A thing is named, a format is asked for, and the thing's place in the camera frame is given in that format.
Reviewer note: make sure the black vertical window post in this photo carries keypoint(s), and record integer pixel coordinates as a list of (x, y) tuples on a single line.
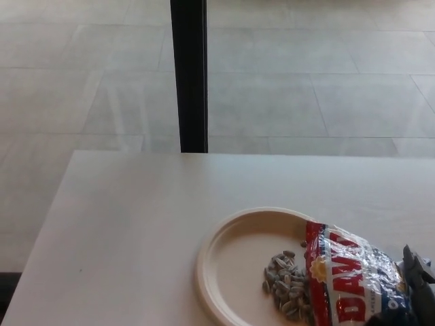
[(190, 74)]

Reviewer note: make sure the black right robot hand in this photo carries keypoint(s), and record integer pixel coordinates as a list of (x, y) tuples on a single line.
[(423, 288)]

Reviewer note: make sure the red blue sunflower seed bag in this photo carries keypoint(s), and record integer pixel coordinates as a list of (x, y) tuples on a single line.
[(353, 271)]

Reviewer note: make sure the cream round paper plate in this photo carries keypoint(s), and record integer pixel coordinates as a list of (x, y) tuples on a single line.
[(238, 258)]

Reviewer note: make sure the pile of sunflower seeds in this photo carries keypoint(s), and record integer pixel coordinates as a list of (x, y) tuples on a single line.
[(287, 285)]

